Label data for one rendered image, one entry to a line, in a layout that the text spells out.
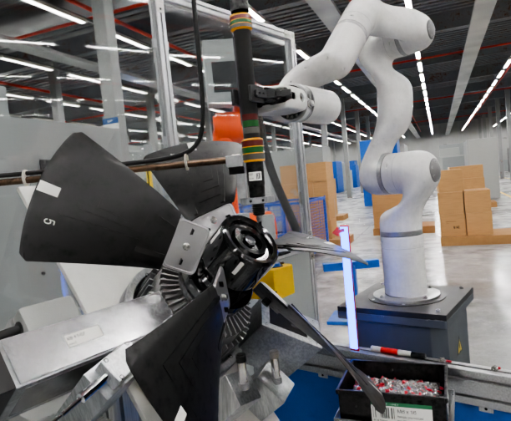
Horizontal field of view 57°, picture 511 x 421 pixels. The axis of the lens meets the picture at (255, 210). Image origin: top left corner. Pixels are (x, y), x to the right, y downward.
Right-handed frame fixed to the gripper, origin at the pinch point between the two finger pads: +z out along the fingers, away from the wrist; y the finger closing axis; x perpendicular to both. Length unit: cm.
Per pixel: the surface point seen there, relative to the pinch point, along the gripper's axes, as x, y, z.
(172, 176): -14.1, 18.9, 4.7
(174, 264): -30.1, 4.5, 19.2
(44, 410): -64, 46, 25
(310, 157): 40, 541, -904
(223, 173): -14.5, 9.3, -1.2
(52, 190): -15.7, 11.4, 36.0
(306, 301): -77, 70, -121
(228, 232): -25.4, -3.9, 13.6
